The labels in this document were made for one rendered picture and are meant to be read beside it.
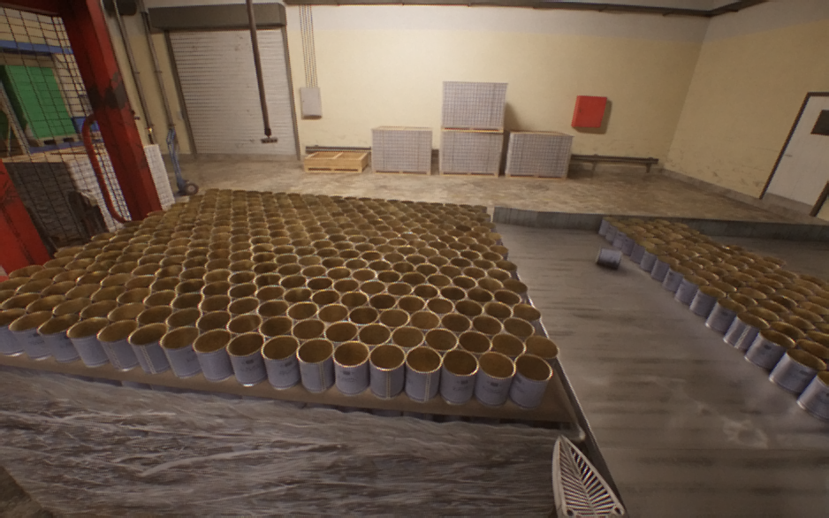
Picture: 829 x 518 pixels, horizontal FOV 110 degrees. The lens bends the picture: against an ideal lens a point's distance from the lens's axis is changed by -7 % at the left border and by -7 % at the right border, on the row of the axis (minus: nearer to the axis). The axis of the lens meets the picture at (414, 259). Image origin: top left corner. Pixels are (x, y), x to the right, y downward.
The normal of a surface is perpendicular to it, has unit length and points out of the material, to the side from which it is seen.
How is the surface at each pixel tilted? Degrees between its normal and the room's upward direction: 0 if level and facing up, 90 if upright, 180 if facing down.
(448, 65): 90
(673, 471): 0
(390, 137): 89
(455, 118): 91
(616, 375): 0
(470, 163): 92
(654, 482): 0
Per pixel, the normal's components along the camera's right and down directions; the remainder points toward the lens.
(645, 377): 0.02, -0.89
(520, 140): -0.04, 0.45
